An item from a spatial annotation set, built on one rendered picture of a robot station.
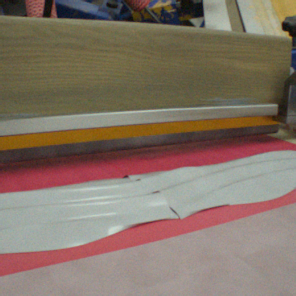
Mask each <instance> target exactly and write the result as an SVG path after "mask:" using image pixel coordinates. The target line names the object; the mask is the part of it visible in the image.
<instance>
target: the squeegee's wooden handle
mask: <svg viewBox="0 0 296 296"><path fill-rule="evenodd" d="M291 50H292V42H291V39H289V38H288V37H283V36H275V35H267V34H252V33H249V32H237V31H228V30H220V29H212V28H196V27H188V26H172V25H163V24H148V23H140V22H124V21H116V22H115V21H107V20H83V19H68V18H36V17H14V16H0V118H5V117H16V116H37V115H46V114H59V113H71V112H94V111H105V110H117V109H129V108H152V107H164V106H168V107H176V106H199V105H211V104H214V105H222V104H255V103H267V102H269V103H272V104H277V105H278V110H277V112H281V111H282V106H283V92H284V86H285V80H286V79H288V77H289V76H290V71H291V67H290V66H291V55H292V51H291Z"/></svg>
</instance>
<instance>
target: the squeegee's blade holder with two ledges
mask: <svg viewBox="0 0 296 296"><path fill-rule="evenodd" d="M276 114H278V105H277V104H272V103H269V102H267V103H255V104H222V105H214V104H211V105H199V106H176V107H168V106H164V107H152V108H129V109H117V110H105V111H94V112H71V113H59V114H46V115H37V116H16V117H5V118H0V137H7V136H15V135H30V134H37V133H52V132H61V131H75V130H91V129H98V128H108V127H116V126H132V125H141V124H165V123H174V122H189V121H198V120H214V119H229V118H245V117H253V116H256V117H260V116H275V115H276Z"/></svg>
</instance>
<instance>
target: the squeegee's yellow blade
mask: <svg viewBox="0 0 296 296"><path fill-rule="evenodd" d="M278 123H279V122H277V121H273V120H272V116H260V117H256V116H253V117H245V118H229V119H214V120H198V121H189V122H174V123H165V124H141V125H132V126H116V127H108V128H98V129H84V130H75V131H61V132H52V133H37V134H30V135H15V136H7V137H0V150H6V149H17V148H29V147H41V146H49V145H61V144H68V143H80V142H87V141H100V140H107V139H120V138H127V137H141V136H148V135H160V134H168V133H181V132H188V131H201V130H220V129H227V128H239V127H246V126H265V125H272V124H278Z"/></svg>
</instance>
